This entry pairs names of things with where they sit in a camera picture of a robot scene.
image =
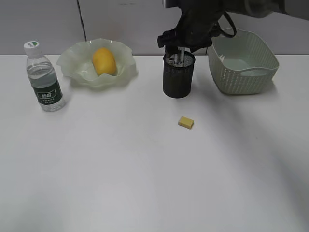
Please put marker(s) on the pale green plastic basket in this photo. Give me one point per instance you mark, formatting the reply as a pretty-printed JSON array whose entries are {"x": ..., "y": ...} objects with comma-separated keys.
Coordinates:
[{"x": 248, "y": 67}]

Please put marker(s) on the white waste paper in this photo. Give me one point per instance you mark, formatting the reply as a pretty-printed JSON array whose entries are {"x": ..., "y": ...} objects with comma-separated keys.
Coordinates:
[{"x": 221, "y": 57}]

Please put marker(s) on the beige grip pen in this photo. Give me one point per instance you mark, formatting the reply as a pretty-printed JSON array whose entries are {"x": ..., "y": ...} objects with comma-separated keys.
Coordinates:
[{"x": 181, "y": 56}]

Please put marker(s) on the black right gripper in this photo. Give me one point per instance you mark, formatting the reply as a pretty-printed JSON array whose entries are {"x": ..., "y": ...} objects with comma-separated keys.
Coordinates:
[{"x": 193, "y": 30}]

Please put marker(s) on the yellow eraser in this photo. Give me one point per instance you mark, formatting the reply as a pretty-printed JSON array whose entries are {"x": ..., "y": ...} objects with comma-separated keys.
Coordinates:
[{"x": 186, "y": 122}]

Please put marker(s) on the black mesh pen holder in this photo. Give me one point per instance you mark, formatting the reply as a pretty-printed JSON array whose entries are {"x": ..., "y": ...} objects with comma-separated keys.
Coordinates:
[{"x": 177, "y": 80}]

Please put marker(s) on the pale green wavy glass plate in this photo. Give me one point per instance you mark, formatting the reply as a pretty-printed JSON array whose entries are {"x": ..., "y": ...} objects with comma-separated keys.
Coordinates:
[{"x": 76, "y": 64}]

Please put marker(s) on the yellow mango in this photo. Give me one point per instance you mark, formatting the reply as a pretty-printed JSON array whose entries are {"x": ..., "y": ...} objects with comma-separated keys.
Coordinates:
[{"x": 104, "y": 62}]

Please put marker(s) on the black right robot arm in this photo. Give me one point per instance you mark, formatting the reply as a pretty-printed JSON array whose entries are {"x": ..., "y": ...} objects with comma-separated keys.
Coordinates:
[{"x": 252, "y": 8}]

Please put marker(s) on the clear water bottle green label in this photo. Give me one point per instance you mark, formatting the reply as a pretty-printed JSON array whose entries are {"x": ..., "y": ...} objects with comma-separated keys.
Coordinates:
[{"x": 43, "y": 78}]

